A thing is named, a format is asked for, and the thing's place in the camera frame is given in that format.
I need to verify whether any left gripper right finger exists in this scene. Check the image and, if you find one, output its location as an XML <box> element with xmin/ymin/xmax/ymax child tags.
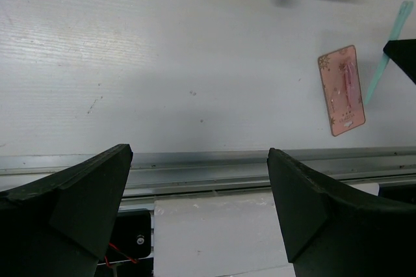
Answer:
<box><xmin>267</xmin><ymin>148</ymin><xmax>415</xmax><ymax>276</ymax></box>

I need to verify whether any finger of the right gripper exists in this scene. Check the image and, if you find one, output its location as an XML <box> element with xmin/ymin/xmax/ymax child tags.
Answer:
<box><xmin>383</xmin><ymin>39</ymin><xmax>416</xmax><ymax>84</ymax></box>

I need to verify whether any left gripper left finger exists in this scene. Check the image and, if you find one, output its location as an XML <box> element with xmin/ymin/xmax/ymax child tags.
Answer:
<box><xmin>1</xmin><ymin>144</ymin><xmax>133</xmax><ymax>276</ymax></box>

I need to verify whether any teal makeup spatula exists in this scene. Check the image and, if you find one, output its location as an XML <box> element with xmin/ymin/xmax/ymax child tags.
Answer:
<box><xmin>363</xmin><ymin>1</ymin><xmax>414</xmax><ymax>105</ymax></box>

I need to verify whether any pink makeup packet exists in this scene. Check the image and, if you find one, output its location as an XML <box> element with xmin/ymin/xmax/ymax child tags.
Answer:
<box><xmin>317</xmin><ymin>45</ymin><xmax>366</xmax><ymax>137</ymax></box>

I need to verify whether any white foil-taped cover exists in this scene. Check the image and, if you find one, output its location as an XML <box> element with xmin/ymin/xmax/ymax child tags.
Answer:
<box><xmin>153</xmin><ymin>191</ymin><xmax>294</xmax><ymax>276</ymax></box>

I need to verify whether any aluminium rail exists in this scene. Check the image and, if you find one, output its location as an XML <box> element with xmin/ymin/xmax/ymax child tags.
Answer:
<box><xmin>1</xmin><ymin>147</ymin><xmax>415</xmax><ymax>197</ymax></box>

